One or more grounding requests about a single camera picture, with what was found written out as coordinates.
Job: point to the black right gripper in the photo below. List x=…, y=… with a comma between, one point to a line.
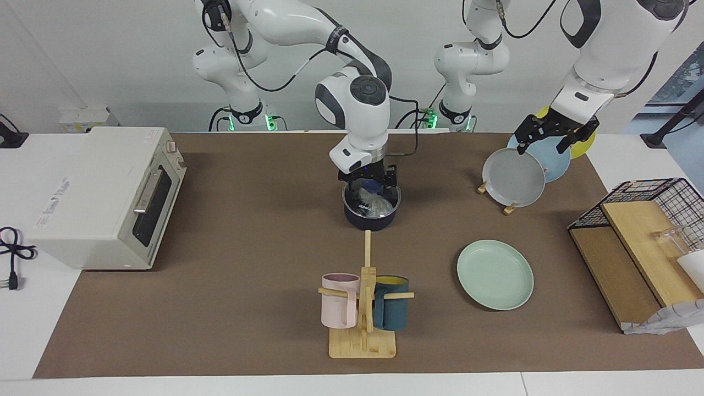
x=368, y=176

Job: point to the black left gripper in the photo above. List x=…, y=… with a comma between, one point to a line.
x=561, y=125

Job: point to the black stand bar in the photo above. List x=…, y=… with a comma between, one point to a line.
x=676, y=118

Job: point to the glass lid blue knob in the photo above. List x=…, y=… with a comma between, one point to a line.
x=350, y=206

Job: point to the light green plate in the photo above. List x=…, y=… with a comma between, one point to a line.
x=495, y=275

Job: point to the pink mug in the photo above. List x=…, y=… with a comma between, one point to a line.
x=338, y=305

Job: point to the grey plate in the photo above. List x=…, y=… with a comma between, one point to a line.
x=514, y=177

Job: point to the yellow plate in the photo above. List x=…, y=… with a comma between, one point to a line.
x=583, y=149

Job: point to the white toaster oven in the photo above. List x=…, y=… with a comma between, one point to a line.
x=88, y=192

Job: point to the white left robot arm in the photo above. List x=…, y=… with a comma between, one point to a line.
x=594, y=60

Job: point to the black clamp mount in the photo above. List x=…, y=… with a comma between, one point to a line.
x=11, y=137

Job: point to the clear glass cup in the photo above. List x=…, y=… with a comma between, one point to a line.
x=671, y=242

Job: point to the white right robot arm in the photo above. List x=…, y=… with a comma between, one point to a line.
x=352, y=104

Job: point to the dark teal mug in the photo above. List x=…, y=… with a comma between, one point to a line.
x=391, y=308

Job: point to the grey patterned cloth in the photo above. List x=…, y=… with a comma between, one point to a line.
x=665, y=322

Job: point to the brown table mat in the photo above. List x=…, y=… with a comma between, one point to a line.
x=247, y=319

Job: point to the white cup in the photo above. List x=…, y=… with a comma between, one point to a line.
x=694, y=269

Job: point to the wooden plate rack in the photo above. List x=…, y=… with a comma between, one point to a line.
x=510, y=208

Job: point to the white wall socket box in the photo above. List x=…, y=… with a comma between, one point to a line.
x=82, y=118

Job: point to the wooden mug tree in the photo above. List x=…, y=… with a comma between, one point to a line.
x=363, y=344

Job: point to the light blue plate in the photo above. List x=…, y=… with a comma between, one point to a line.
x=555, y=162

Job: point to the wooden two-tier shelf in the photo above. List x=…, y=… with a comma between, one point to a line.
x=632, y=258

